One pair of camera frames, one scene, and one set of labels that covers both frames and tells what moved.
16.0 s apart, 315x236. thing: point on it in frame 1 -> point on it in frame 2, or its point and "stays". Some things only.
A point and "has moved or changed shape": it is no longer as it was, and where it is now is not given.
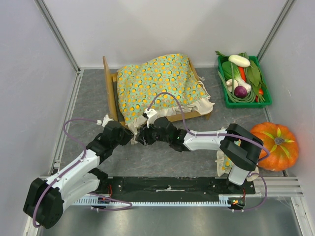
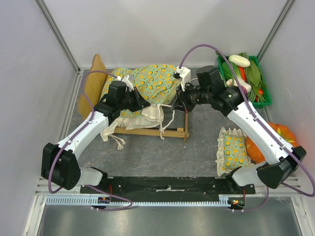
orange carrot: x=243 y=73 stays
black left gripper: x=128 y=135 -> x=140 y=102
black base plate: x=172 y=187 stays
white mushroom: x=229 y=83 stays
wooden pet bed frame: x=112 y=80 -> x=94 y=84
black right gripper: x=144 y=135 -> x=183 y=100
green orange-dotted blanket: x=166 y=84 has moved or changed shape
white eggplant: x=239 y=60 stays
